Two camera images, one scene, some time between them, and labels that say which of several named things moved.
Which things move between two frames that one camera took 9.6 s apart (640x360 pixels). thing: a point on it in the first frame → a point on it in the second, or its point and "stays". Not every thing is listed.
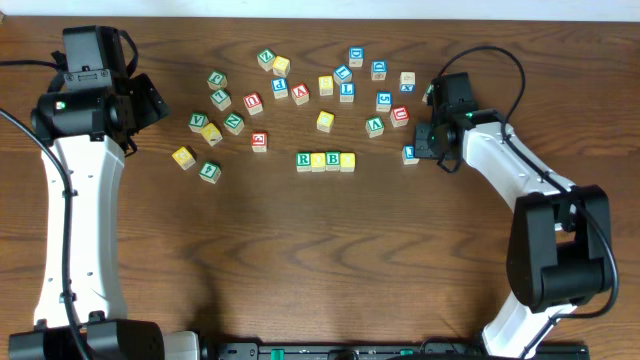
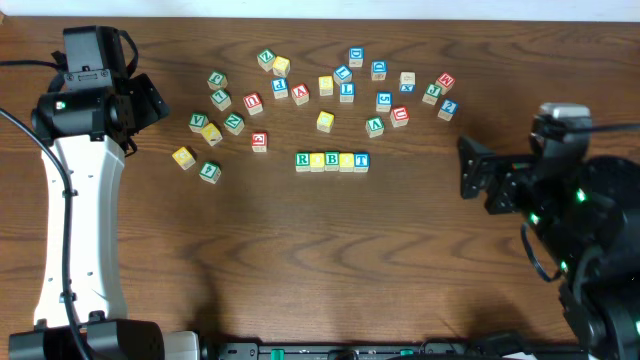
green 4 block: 210,172 stays
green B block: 332,160 stays
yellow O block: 318,162 stays
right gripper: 420,146 → 529,176
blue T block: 408,155 → 361,162
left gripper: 148,100 stays
